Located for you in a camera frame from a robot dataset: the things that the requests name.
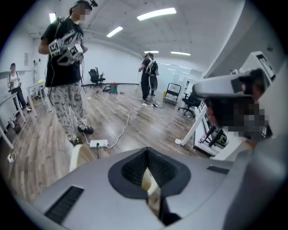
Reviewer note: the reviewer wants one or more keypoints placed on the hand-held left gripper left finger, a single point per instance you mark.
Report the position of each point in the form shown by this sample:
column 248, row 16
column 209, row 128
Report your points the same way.
column 94, row 193

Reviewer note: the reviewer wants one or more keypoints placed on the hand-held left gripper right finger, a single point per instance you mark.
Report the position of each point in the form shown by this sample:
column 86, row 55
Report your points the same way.
column 198, row 184

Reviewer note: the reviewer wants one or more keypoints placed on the white round floor disc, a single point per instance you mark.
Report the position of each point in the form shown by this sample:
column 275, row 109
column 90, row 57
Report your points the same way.
column 178, row 141

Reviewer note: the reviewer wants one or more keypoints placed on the white power strip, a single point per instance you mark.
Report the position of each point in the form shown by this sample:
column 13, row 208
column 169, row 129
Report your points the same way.
column 98, row 143

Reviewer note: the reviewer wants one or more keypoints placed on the black and red equipment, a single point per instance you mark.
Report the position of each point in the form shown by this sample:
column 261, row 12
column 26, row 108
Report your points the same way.
column 213, row 134

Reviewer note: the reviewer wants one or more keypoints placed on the white table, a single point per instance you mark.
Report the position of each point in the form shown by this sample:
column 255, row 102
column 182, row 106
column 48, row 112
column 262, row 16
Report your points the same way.
column 202, row 125
column 10, row 105
column 36, row 89

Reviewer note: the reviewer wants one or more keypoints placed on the person's gray shirt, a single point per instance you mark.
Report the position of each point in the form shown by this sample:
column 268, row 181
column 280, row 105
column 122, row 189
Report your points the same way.
column 258, row 179

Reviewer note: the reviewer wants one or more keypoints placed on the person's head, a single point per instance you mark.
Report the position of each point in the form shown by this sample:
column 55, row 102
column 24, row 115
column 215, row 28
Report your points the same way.
column 227, row 112

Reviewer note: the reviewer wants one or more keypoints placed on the black office chair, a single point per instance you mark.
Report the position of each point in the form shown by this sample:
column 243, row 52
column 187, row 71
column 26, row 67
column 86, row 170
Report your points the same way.
column 190, row 103
column 95, row 77

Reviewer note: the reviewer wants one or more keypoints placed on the black platform cart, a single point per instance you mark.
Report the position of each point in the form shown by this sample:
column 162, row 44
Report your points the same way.
column 172, row 93

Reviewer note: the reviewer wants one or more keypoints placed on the red and green vacuum cleaner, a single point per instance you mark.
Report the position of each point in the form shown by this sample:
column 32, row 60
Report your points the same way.
column 113, row 87

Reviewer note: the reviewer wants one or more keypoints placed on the long ceiling light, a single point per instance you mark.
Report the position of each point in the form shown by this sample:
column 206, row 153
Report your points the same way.
column 151, row 51
column 114, row 31
column 156, row 14
column 180, row 53
column 52, row 17

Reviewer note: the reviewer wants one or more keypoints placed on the white ladder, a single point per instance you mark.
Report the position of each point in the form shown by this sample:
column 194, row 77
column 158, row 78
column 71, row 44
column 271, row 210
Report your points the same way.
column 35, row 69

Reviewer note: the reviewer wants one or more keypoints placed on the white wall plug adapter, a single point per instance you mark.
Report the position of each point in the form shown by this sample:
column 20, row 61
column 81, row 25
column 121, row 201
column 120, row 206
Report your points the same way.
column 11, row 157

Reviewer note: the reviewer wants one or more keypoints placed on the white head-mounted camera rig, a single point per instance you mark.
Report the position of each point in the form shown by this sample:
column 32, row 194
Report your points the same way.
column 220, row 86

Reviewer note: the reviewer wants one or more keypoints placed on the paper wall poster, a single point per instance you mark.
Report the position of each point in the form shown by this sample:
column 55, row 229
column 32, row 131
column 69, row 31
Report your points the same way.
column 26, row 59

